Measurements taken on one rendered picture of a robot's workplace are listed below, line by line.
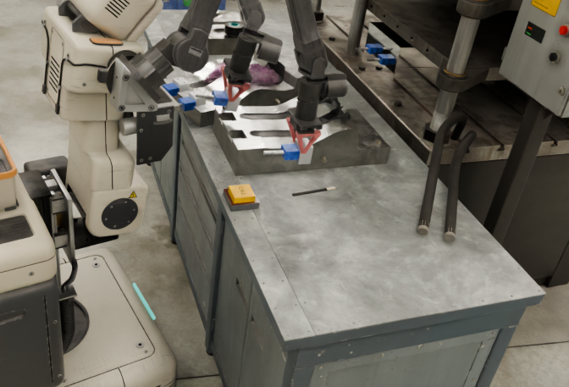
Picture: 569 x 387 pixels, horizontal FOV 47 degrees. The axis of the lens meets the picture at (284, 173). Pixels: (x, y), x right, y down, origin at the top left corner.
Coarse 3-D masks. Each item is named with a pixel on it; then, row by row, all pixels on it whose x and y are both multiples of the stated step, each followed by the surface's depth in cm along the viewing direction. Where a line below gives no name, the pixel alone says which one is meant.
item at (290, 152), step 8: (288, 144) 178; (296, 144) 177; (304, 144) 176; (264, 152) 174; (272, 152) 175; (280, 152) 176; (288, 152) 174; (296, 152) 175; (296, 160) 178; (304, 160) 177
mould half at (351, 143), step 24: (216, 120) 203; (240, 120) 198; (264, 120) 201; (336, 120) 197; (360, 120) 215; (240, 144) 186; (264, 144) 188; (312, 144) 191; (336, 144) 194; (360, 144) 202; (384, 144) 204; (240, 168) 187; (264, 168) 190; (288, 168) 193; (312, 168) 196
